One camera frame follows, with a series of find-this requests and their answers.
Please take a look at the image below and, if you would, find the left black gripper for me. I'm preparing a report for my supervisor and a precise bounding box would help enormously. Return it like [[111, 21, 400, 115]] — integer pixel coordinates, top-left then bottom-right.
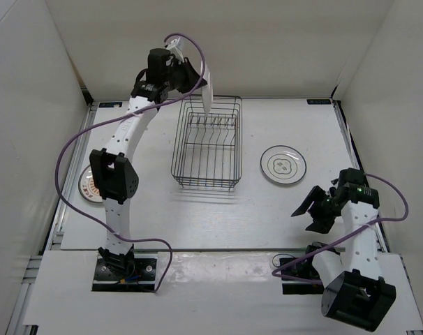
[[163, 57, 207, 94]]

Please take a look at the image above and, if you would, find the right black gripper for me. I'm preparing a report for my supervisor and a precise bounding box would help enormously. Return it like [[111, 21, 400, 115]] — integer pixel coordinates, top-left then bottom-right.
[[291, 186, 342, 235]]

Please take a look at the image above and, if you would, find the red patterned plate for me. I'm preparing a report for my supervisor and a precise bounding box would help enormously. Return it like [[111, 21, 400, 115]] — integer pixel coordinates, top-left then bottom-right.
[[200, 61, 214, 117], [78, 165, 103, 204]]

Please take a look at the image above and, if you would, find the green rimmed white plate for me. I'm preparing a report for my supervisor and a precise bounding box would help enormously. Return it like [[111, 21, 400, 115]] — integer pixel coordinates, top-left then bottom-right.
[[260, 145, 307, 186]]

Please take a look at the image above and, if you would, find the wire dish rack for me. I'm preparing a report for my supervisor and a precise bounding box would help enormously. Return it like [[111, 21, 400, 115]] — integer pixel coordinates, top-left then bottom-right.
[[170, 96, 243, 190]]

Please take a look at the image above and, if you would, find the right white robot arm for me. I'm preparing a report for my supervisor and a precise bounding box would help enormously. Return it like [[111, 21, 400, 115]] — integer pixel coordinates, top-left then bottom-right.
[[293, 182, 396, 332]]

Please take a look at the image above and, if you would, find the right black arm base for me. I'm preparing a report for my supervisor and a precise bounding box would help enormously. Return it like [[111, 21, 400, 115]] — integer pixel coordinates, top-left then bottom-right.
[[281, 260, 324, 295]]

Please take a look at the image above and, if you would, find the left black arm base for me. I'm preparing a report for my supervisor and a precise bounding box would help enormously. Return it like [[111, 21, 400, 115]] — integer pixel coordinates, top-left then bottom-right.
[[91, 253, 158, 292]]

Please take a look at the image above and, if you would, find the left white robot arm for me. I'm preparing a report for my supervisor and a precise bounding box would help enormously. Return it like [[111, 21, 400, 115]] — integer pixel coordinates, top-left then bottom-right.
[[89, 57, 212, 279]]

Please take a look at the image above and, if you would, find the left blue table label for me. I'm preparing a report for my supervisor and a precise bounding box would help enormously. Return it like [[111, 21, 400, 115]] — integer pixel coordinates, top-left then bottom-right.
[[98, 102, 123, 108]]

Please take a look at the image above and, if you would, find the blue table label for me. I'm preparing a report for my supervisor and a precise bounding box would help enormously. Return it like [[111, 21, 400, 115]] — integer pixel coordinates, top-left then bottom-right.
[[306, 98, 332, 105], [98, 102, 123, 108]]

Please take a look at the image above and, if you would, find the right blue table label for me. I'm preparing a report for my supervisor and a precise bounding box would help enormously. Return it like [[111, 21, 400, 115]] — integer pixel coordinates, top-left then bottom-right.
[[306, 98, 332, 105]]

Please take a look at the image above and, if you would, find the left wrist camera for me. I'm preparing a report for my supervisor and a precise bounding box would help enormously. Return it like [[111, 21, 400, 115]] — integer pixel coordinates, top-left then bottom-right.
[[146, 48, 170, 81]]

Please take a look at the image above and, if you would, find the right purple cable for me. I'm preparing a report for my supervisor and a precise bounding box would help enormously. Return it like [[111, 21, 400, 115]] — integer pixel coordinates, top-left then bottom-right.
[[271, 173, 410, 281]]

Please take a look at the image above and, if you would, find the purple cable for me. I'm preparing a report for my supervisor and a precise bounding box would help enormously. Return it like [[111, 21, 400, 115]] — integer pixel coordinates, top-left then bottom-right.
[[54, 33, 207, 293], [271, 173, 410, 281]]

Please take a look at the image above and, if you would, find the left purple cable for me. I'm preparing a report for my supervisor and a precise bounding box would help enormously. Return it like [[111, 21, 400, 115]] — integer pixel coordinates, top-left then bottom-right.
[[54, 33, 207, 293]]

